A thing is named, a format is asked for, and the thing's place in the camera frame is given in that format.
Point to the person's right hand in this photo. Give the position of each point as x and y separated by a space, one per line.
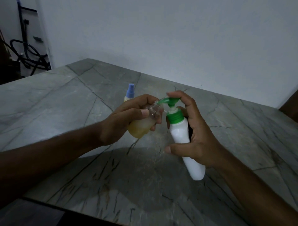
202 142

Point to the person's left hand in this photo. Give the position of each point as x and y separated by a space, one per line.
116 125

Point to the large white bottle green pump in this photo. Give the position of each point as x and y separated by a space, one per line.
179 132

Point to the small clear bottle white cap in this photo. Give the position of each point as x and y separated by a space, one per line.
142 128

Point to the blue spray cap with tube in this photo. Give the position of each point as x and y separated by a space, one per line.
130 92

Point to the person's left forearm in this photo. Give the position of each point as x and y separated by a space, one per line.
46 163

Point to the person's right forearm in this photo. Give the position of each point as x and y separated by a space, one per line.
260 193

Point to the brown wooden door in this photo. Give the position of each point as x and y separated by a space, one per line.
291 109

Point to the small grey wall bracket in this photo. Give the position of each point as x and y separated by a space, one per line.
38 39

